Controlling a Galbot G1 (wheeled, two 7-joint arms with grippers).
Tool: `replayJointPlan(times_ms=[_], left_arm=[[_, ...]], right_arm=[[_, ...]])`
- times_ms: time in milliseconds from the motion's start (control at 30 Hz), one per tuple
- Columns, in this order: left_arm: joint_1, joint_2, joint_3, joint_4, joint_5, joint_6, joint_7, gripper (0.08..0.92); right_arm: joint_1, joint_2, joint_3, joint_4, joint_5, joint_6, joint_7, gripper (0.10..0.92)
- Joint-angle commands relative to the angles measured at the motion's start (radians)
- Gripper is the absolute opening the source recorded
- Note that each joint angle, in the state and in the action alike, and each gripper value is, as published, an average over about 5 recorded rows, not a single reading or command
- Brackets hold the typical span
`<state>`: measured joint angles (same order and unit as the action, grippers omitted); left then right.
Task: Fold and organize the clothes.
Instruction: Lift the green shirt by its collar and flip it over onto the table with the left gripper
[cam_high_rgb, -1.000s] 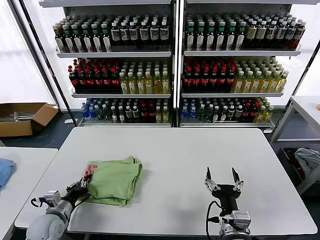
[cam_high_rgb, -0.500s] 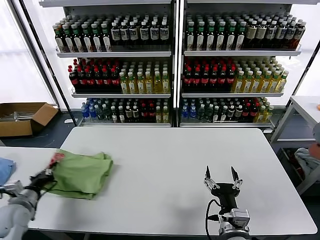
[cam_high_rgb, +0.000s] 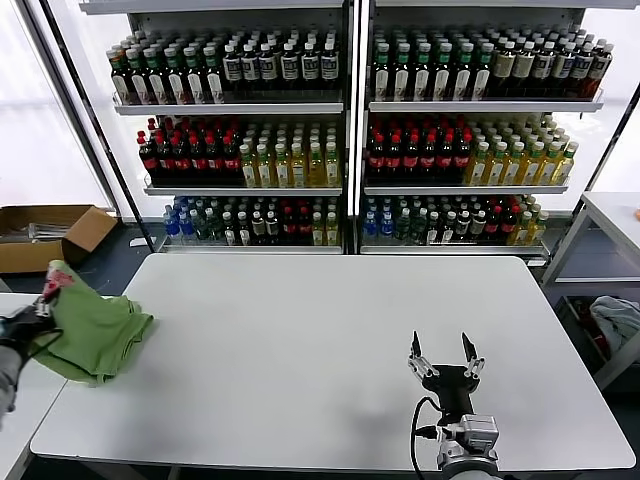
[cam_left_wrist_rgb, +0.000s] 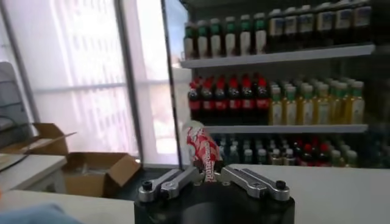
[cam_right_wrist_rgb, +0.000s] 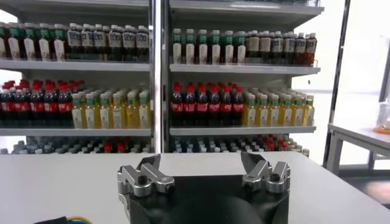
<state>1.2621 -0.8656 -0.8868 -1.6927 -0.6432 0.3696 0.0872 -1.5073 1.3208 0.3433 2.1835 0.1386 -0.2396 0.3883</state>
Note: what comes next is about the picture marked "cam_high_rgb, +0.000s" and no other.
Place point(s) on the red crumpled cloth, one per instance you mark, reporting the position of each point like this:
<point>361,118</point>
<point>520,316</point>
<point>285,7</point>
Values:
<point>598,341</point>

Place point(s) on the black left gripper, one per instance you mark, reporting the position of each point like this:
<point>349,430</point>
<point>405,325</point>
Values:
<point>25,330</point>

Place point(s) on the small yellow drink bottle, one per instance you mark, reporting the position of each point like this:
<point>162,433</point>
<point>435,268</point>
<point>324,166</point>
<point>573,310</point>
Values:
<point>538,230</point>
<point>523,231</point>
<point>318,233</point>
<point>332,233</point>

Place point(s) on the small dark green bottle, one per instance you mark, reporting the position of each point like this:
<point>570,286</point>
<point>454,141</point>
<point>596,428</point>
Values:
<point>403,228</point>
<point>418,229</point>
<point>202,228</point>
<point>215,229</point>

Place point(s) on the grey metal shelving unit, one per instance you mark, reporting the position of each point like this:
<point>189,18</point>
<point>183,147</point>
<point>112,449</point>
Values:
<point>227,108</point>
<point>477,106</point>

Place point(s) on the cola bottle red cap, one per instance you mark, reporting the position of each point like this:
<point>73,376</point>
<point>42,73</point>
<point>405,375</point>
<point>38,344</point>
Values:
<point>198,163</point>
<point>411,163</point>
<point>462,163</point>
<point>377,163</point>
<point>147,163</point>
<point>164,163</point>
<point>428,163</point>
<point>445,163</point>
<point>394,163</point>
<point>232,163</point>
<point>215,163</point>
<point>181,163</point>

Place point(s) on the small dark bottle white cap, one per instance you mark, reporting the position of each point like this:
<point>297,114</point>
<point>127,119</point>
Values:
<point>449,231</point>
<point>433,231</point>
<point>258,228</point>
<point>464,223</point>
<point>479,223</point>
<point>229,233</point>
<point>272,228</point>
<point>244,233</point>

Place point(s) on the light green polo shirt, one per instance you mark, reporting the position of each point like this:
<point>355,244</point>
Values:
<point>95,330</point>

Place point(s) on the black window post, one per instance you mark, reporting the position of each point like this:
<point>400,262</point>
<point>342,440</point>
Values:
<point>48,5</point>
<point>614,136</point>

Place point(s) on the metal parts in box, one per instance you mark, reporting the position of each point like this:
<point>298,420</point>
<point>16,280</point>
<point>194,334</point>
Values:
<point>35,231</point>

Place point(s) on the white side table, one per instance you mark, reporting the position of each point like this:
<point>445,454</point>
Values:
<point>35,395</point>

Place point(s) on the white paper scrap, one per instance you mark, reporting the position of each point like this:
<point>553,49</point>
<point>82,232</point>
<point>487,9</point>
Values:
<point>137,242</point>

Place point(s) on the brown cardboard box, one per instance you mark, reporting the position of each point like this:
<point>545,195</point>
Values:
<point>30,257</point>

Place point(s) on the small blue drink bottle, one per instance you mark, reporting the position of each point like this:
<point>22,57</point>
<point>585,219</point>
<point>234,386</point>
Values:
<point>387,225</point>
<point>186,226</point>
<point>371,225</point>
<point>170,228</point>

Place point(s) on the reddish bottle blue label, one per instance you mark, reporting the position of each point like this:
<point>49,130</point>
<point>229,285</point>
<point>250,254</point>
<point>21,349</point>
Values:
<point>599,70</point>

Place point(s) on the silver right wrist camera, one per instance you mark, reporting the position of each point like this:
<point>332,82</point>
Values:
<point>479,427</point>

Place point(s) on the dark storage crate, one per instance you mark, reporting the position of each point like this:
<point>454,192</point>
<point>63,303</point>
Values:
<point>571,321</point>

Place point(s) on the grey metal frame table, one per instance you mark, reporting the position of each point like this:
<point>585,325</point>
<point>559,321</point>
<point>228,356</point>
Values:
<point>609,209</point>

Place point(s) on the grey crumpled cloth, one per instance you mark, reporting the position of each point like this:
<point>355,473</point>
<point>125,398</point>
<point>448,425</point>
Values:
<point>614,313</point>

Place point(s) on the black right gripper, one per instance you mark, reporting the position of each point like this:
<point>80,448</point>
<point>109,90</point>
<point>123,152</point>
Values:
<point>450,392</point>

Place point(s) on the dark bottle blue label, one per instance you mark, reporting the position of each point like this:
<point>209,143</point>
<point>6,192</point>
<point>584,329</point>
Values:
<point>329,65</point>
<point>310,66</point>
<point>542,68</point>
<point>231,68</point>
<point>289,67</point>
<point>562,68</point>
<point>249,67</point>
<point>268,67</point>
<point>581,69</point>

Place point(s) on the dark bottle green cap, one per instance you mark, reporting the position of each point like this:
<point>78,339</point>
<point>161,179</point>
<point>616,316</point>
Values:
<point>214,84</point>
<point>483,79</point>
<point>423,80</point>
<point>121,85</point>
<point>175,84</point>
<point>382,80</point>
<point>156,85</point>
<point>195,84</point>
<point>464,80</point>
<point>402,80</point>
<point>138,85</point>
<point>443,80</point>

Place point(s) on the dark bottle beige label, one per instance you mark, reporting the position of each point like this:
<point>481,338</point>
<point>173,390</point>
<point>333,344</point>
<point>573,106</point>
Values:
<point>503,68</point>
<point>523,68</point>

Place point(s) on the small cola bottle red label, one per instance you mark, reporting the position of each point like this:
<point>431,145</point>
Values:
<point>494,225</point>
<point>289,228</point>
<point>509,225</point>
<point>304,228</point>

